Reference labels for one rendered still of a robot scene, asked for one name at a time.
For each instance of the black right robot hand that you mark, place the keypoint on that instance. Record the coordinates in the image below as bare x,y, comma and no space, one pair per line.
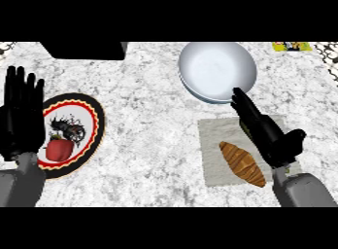
268,133

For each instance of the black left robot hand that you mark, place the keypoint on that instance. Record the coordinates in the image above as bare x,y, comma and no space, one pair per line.
20,120

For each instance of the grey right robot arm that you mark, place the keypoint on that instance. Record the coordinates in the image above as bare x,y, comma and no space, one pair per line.
301,189

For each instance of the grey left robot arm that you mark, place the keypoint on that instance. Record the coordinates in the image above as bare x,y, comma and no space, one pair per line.
15,184

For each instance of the brown croissant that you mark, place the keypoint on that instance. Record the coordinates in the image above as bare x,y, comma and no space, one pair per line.
243,164

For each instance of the grey placemat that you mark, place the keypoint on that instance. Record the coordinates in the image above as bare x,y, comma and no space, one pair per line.
216,142

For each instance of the white bowl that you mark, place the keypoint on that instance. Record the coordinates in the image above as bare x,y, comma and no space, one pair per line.
217,72

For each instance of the red bell pepper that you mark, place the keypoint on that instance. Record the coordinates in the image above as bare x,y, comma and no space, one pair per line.
60,149

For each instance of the patterned round plate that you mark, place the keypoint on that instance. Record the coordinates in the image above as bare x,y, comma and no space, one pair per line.
85,129

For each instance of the black appliance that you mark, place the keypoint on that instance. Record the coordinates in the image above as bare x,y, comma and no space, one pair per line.
89,50

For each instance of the yellow printed box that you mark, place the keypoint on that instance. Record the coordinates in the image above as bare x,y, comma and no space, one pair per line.
292,46

